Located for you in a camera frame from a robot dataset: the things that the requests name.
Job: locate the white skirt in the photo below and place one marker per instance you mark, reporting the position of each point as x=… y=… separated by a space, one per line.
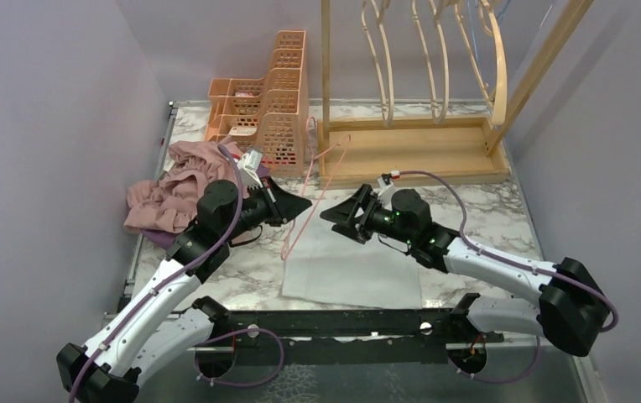
x=326 y=267

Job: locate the purple cloth under pile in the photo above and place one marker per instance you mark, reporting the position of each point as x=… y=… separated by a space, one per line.
x=156 y=238

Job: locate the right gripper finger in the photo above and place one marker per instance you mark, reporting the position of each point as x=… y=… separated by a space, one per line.
x=346 y=211
x=356 y=231

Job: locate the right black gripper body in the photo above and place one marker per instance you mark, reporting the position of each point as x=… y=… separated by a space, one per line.
x=377 y=217

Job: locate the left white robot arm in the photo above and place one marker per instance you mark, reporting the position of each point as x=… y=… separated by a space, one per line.
x=114 y=364

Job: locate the orange plastic file organizer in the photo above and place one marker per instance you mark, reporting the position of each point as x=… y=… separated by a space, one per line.
x=270 y=113

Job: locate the pink clothes pile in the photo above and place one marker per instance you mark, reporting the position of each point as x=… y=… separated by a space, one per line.
x=202 y=156

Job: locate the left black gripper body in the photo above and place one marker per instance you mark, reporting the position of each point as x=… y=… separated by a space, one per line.
x=255 y=211

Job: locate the wooden hanger rack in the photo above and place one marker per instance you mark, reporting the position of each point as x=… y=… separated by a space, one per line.
x=462 y=149

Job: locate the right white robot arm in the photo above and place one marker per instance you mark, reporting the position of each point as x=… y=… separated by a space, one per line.
x=557 y=301

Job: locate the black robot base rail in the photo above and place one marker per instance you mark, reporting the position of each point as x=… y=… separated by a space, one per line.
x=327 y=337

